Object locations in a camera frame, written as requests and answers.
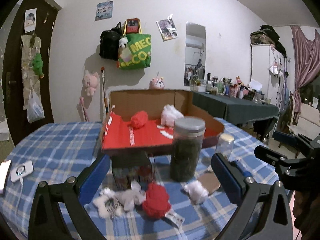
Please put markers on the pink bear plush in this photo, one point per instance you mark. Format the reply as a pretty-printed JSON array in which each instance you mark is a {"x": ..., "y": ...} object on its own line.
[{"x": 157, "y": 82}]

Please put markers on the black bag on wall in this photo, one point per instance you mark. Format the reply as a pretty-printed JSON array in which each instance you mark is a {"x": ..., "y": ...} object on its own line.
[{"x": 109, "y": 43}]

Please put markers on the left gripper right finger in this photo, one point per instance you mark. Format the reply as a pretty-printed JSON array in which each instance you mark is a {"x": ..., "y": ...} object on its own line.
[{"x": 262, "y": 210}]

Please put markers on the white grey plush toy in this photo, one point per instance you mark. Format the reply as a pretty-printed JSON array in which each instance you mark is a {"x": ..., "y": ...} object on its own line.
[{"x": 112, "y": 204}]

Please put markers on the white charger pad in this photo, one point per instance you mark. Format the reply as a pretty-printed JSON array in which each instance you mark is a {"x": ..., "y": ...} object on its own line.
[{"x": 21, "y": 171}]

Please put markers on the green tote bag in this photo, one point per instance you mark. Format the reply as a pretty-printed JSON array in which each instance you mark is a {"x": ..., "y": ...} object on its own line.
[{"x": 134, "y": 52}]

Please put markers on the small glass jar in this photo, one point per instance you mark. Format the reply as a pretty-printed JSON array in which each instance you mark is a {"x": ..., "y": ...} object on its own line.
[{"x": 225, "y": 145}]

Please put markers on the blue plaid tablecloth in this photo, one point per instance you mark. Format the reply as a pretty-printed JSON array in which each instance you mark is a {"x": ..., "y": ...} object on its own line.
[{"x": 59, "y": 151}]

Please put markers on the white cotton roll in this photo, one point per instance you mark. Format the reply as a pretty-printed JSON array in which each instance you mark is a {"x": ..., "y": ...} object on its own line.
[{"x": 197, "y": 193}]

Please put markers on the dark wooden door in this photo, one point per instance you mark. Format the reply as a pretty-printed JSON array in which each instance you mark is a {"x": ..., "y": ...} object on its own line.
[{"x": 30, "y": 33}]

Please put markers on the red cardboard box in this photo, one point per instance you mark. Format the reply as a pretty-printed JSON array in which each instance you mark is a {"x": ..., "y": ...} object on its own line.
[{"x": 117, "y": 137}]

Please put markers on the white wardrobe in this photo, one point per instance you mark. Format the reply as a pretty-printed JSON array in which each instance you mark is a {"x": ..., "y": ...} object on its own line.
[{"x": 267, "y": 68}]

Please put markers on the pink plush on wall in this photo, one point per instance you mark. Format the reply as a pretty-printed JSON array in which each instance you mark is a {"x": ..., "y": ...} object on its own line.
[{"x": 91, "y": 82}]

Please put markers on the wall mirror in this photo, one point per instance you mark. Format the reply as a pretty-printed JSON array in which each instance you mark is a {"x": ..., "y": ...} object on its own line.
[{"x": 195, "y": 54}]

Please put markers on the pink curtain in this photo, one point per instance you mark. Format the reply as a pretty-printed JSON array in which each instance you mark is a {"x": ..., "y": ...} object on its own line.
[{"x": 306, "y": 62}]

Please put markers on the large glass jar dark contents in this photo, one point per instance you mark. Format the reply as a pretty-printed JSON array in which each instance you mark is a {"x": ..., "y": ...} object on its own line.
[{"x": 186, "y": 147}]

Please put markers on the white plastic bag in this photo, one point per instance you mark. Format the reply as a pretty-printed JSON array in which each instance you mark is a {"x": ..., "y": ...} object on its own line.
[{"x": 35, "y": 109}]

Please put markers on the suitcase on wardrobe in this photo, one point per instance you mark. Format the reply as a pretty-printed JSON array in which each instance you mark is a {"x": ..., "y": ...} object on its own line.
[{"x": 265, "y": 35}]

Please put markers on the photo collage on wall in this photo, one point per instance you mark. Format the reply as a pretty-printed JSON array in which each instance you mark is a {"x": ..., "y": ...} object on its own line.
[{"x": 167, "y": 28}]

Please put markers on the red knitted plush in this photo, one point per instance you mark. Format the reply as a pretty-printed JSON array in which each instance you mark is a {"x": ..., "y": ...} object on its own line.
[{"x": 156, "y": 204}]

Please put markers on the green plush on door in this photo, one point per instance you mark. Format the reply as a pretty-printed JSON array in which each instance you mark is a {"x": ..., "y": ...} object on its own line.
[{"x": 38, "y": 65}]

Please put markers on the dark green covered table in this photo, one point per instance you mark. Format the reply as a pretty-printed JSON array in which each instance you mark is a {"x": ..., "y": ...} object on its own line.
[{"x": 239, "y": 111}]

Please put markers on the round beige powder puff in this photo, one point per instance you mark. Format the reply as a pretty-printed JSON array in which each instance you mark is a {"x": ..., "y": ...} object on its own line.
[{"x": 209, "y": 182}]

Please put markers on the orange handled stick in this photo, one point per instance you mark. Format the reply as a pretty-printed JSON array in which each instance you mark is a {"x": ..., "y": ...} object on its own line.
[{"x": 104, "y": 90}]

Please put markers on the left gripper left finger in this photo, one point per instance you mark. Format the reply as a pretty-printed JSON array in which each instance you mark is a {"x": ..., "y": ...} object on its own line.
[{"x": 46, "y": 220}]

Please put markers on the colourful printed gift box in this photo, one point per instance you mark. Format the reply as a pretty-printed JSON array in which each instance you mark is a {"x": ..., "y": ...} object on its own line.
[{"x": 129, "y": 167}]

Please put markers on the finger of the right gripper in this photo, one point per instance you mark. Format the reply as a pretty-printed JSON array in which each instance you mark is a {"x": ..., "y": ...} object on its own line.
[
  {"x": 281, "y": 163},
  {"x": 295, "y": 141}
]

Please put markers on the blue poster on wall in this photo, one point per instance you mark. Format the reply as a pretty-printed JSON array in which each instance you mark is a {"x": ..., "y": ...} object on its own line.
[{"x": 104, "y": 10}]

